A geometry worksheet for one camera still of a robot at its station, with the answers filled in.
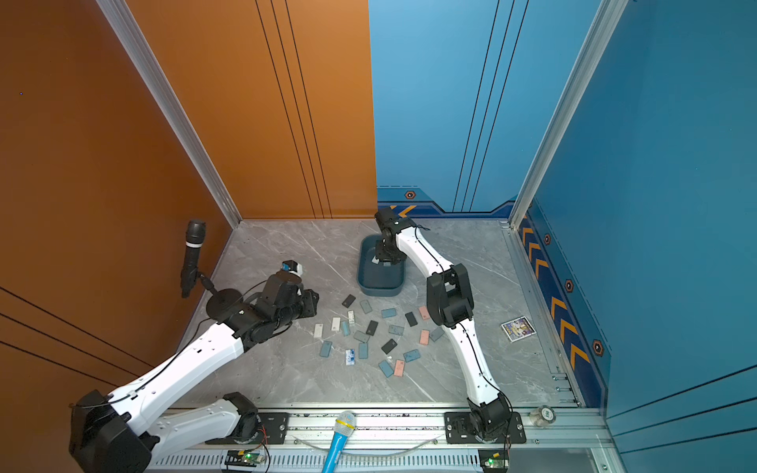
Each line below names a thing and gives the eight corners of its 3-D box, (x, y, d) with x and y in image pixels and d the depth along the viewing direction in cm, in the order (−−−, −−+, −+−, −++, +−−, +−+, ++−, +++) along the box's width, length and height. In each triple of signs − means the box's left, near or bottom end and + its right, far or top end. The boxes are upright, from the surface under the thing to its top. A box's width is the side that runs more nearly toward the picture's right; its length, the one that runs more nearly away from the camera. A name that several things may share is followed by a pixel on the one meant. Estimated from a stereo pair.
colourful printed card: (510, 342, 90) (513, 339, 88) (501, 326, 93) (503, 322, 91) (534, 335, 91) (536, 332, 90) (523, 319, 95) (526, 315, 93)
